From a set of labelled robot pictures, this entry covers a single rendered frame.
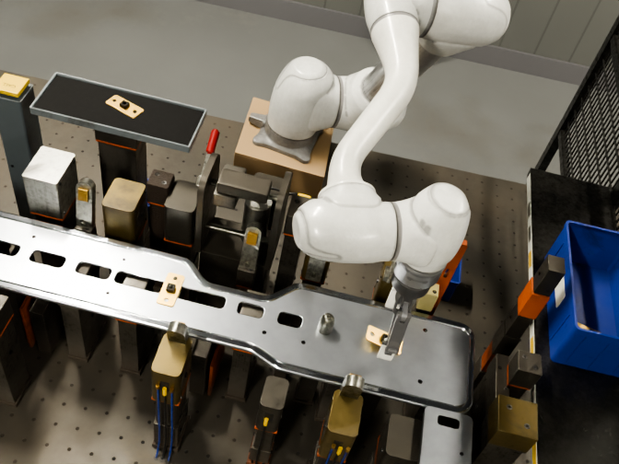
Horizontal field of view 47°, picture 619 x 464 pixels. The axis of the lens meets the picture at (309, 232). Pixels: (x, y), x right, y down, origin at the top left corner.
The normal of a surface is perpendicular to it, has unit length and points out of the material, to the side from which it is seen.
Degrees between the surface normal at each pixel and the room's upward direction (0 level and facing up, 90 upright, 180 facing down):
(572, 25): 90
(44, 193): 90
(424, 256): 94
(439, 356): 0
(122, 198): 0
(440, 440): 0
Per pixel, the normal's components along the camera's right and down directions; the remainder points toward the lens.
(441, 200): 0.08, -0.54
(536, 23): -0.15, 0.73
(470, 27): 0.20, 0.64
